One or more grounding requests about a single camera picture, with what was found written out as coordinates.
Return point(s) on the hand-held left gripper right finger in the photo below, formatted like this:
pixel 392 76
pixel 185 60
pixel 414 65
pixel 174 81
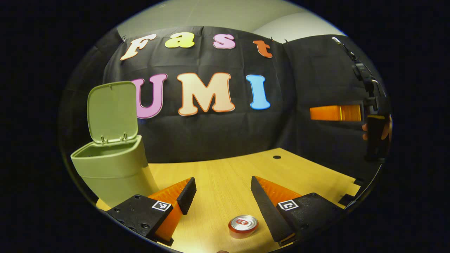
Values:
pixel 267 211

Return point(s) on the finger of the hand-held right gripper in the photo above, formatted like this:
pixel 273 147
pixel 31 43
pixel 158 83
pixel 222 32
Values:
pixel 334 113

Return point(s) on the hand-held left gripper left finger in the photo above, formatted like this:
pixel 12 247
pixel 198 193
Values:
pixel 187 195

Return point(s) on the orange pop can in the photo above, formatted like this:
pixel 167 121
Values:
pixel 243 226

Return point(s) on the green desktop garbage bin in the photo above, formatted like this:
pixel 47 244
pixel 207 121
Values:
pixel 112 165

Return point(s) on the wooden desktop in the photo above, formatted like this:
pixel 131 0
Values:
pixel 225 175

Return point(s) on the black backdrop cloth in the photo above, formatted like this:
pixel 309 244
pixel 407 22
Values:
pixel 218 133

